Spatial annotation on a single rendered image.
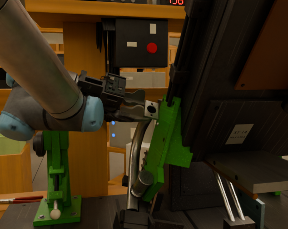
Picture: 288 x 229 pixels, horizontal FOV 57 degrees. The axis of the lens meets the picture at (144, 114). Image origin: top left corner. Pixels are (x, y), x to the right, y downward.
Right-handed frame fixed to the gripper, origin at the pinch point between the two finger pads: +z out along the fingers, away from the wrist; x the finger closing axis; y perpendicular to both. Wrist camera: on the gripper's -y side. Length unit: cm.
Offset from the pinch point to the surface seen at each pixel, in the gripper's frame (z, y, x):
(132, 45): -7.2, 2.6, 23.1
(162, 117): 2.5, 4.7, -4.2
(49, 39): -184, -638, 754
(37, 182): -44, -292, 87
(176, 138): 5.6, 6.1, -10.3
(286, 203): 55, -13, -11
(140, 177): -0.8, -0.5, -18.9
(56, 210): -16.9, -23.4, -22.3
